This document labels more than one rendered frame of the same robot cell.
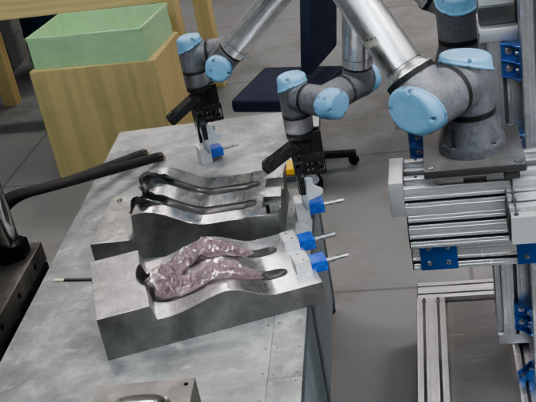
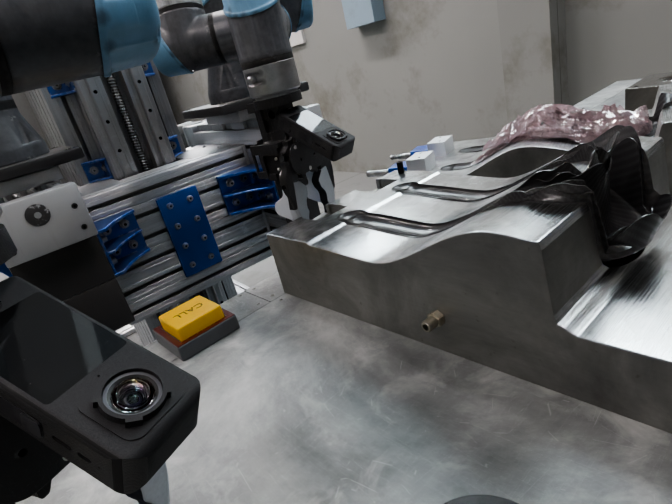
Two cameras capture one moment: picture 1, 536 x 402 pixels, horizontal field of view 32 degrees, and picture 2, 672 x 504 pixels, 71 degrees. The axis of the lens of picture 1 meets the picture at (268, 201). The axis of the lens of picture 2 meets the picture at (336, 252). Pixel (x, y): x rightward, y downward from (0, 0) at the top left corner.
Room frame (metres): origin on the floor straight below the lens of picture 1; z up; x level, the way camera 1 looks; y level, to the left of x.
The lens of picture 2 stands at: (2.69, 0.41, 1.09)
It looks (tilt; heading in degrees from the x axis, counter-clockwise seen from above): 22 degrees down; 224
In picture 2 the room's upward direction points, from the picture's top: 14 degrees counter-clockwise
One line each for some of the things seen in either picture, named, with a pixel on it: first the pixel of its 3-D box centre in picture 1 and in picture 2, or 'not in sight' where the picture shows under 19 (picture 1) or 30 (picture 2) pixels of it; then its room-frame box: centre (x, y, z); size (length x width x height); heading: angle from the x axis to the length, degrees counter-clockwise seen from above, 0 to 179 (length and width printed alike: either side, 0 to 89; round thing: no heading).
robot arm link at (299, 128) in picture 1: (297, 123); (271, 81); (2.19, -0.11, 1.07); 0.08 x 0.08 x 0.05
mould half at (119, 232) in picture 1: (190, 206); (491, 232); (2.23, 0.21, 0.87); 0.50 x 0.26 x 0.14; 81
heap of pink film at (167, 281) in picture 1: (202, 264); (557, 123); (1.87, 0.18, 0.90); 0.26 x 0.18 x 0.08; 98
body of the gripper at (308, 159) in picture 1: (305, 151); (284, 137); (2.18, -0.12, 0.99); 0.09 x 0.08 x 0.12; 90
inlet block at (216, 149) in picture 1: (218, 149); not in sight; (2.67, 0.12, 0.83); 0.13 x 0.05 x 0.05; 104
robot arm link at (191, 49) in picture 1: (192, 53); not in sight; (2.66, 0.14, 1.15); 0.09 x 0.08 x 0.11; 81
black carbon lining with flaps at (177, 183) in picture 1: (191, 192); (478, 186); (2.22, 0.19, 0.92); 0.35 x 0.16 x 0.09; 81
